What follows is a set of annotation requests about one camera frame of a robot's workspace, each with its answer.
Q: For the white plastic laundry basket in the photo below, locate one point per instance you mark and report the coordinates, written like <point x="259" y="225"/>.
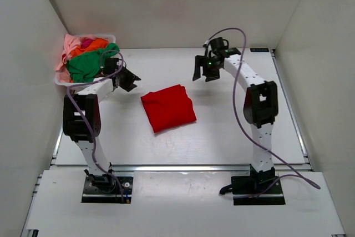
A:
<point x="109" y="37"/>

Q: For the orange t-shirt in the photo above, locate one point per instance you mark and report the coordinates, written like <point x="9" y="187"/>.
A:
<point x="97" y="44"/>

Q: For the small black table label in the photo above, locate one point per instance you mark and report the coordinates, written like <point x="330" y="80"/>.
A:
<point x="259" y="50"/>

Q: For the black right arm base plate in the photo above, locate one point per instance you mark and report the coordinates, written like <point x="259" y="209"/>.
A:
<point x="258" y="192"/>

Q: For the green t-shirt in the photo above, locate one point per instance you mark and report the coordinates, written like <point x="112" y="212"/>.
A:
<point x="85" y="67"/>

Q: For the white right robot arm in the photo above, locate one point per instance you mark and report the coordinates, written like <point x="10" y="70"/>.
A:
<point x="260" y="109"/>

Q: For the red t-shirt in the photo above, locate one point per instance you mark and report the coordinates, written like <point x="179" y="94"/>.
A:
<point x="168" y="108"/>

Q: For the magenta t-shirt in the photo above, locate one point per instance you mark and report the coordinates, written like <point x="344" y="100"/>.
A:
<point x="86" y="42"/>

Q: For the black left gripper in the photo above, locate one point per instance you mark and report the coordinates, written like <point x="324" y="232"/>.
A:
<point x="132" y="77"/>

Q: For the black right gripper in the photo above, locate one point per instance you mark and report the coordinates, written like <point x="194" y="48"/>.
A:
<point x="198" y="63"/>

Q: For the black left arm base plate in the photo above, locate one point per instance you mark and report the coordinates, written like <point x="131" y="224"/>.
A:
<point x="104" y="190"/>

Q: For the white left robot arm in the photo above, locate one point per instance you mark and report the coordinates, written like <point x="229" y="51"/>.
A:
<point x="82" y="121"/>

